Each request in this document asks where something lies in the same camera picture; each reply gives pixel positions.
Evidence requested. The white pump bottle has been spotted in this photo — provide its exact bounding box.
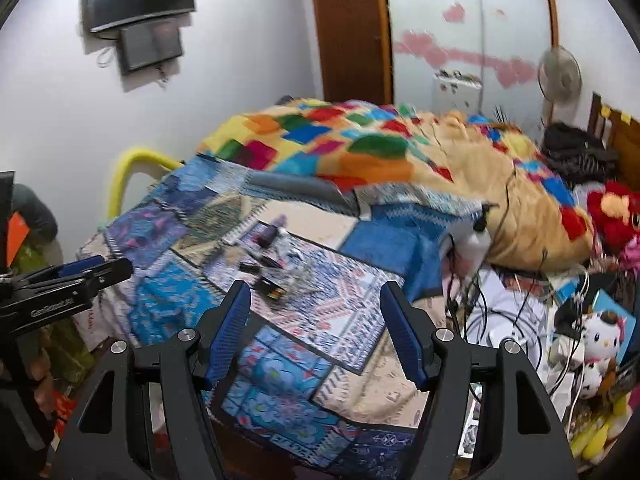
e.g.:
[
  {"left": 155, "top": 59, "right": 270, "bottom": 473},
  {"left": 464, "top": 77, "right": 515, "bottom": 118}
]
[{"left": 450, "top": 204, "right": 494, "bottom": 267}]

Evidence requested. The grey cloth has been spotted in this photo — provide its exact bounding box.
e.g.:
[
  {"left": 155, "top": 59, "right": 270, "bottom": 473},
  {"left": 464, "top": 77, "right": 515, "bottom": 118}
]
[{"left": 10, "top": 183, "right": 59, "bottom": 248}]

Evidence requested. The tangle of black cables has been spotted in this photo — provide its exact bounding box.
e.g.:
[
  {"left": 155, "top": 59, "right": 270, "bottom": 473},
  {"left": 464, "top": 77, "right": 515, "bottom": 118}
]
[{"left": 442, "top": 240, "right": 553, "bottom": 348}]

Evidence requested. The small black box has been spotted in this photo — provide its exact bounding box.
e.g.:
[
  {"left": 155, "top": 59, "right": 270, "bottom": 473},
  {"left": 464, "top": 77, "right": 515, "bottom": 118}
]
[{"left": 255, "top": 280, "right": 288, "bottom": 307}]

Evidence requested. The yellow plush toy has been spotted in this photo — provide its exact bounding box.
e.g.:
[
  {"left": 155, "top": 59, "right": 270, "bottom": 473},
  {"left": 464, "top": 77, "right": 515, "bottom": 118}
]
[{"left": 569, "top": 394, "right": 634, "bottom": 462}]

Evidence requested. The white box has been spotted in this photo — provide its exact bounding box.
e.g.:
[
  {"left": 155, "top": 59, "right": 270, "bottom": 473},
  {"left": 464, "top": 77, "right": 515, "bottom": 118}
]
[{"left": 432, "top": 70, "right": 484, "bottom": 112}]

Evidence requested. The wooden headboard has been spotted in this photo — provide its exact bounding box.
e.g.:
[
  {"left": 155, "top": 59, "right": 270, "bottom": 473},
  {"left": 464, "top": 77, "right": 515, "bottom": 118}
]
[{"left": 587, "top": 91, "right": 640, "bottom": 187}]

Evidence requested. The brown wooden cabinet panel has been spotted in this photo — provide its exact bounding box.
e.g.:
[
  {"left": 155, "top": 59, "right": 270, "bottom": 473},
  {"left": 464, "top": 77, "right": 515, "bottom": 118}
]
[{"left": 309, "top": 0, "right": 393, "bottom": 106}]

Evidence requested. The standing fan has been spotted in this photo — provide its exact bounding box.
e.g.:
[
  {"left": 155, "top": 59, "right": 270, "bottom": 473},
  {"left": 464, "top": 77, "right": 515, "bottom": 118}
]
[{"left": 537, "top": 45, "right": 582, "bottom": 128}]

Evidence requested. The colourful checked blanket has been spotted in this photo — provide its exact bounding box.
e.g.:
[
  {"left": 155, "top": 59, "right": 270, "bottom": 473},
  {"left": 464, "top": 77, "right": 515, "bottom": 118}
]
[{"left": 197, "top": 97, "right": 597, "bottom": 267}]

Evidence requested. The blue patchwork bedsheet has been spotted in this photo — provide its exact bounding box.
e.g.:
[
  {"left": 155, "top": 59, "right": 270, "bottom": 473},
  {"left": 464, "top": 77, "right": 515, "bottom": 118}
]
[{"left": 77, "top": 152, "right": 493, "bottom": 467}]

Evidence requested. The green cloth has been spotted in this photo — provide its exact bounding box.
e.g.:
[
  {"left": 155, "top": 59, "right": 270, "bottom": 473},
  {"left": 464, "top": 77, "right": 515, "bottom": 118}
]
[{"left": 10, "top": 242, "right": 98, "bottom": 391}]

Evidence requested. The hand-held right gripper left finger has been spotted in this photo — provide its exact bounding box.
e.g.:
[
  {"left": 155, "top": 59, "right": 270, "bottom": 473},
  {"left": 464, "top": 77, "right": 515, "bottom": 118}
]
[{"left": 50, "top": 280, "right": 253, "bottom": 480}]

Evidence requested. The yellow bed rail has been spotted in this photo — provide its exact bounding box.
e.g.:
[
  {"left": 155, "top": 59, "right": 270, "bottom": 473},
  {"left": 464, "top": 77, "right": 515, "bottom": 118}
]
[{"left": 108, "top": 146, "right": 186, "bottom": 222}]

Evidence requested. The person's left hand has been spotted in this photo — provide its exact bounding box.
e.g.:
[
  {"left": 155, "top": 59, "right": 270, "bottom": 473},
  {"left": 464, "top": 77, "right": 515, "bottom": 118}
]
[{"left": 29, "top": 331, "right": 55, "bottom": 417}]

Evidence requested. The white cat plush toy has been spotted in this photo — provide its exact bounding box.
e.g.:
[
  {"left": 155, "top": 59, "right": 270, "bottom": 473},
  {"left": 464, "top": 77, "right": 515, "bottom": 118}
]
[{"left": 574, "top": 309, "right": 624, "bottom": 402}]

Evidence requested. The black clothing pile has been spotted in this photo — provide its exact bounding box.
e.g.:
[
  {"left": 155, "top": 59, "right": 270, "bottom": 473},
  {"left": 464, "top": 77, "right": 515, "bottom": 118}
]
[{"left": 541, "top": 122, "right": 622, "bottom": 187}]

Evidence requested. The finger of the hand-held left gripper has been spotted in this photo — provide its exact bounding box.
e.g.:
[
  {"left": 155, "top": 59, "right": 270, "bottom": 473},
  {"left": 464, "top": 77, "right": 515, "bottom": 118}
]
[
  {"left": 20, "top": 255, "right": 108, "bottom": 286},
  {"left": 67, "top": 257, "right": 135, "bottom": 301}
]

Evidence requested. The purple spray bottle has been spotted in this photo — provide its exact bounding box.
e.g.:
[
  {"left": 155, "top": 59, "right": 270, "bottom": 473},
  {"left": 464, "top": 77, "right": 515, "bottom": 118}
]
[{"left": 257, "top": 214, "right": 290, "bottom": 250}]

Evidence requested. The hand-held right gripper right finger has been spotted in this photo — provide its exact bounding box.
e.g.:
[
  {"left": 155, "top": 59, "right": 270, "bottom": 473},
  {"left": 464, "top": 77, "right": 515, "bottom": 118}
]
[{"left": 379, "top": 281, "right": 579, "bottom": 480}]

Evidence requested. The red plush toy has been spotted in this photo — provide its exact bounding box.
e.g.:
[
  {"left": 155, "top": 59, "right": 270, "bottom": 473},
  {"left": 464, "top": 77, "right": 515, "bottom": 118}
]
[{"left": 586, "top": 181, "right": 640, "bottom": 257}]

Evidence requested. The clear plastic wrapper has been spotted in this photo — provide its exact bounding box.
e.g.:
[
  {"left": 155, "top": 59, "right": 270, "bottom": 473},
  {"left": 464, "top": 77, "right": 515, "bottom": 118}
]
[{"left": 282, "top": 259, "right": 322, "bottom": 302}]

